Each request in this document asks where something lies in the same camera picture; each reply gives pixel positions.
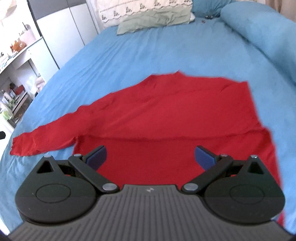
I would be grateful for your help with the white shelf unit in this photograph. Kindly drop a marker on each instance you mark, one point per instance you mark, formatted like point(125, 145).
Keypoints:
point(35, 62)

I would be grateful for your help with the beige curtain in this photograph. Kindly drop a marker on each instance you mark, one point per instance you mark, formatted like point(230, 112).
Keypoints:
point(285, 7)

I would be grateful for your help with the dark blue pillow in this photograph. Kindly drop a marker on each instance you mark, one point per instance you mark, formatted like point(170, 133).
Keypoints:
point(209, 8)

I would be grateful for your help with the green pillow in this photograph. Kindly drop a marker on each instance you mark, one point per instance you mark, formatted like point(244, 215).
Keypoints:
point(156, 18)

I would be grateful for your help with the orange toy on shelf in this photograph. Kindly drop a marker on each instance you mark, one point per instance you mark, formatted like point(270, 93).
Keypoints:
point(18, 46)

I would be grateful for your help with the red long-sleeve sweater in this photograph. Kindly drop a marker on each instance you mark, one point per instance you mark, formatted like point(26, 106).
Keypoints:
point(150, 130)

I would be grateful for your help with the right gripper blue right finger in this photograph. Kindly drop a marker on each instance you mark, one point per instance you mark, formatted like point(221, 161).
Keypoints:
point(215, 166)

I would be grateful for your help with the cream embroidered pillow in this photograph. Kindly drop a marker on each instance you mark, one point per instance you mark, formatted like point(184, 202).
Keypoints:
point(112, 13)

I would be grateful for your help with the blue rolled duvet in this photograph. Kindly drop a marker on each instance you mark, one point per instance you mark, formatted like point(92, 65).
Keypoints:
point(266, 29)

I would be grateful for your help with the blue bed sheet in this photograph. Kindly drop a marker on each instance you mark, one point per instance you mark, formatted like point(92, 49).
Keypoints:
point(202, 48)

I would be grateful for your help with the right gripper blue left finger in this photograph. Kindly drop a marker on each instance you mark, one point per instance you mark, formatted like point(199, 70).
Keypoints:
point(87, 165)

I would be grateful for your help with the white grey wardrobe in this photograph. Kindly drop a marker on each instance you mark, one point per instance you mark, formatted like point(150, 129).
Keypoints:
point(66, 26)

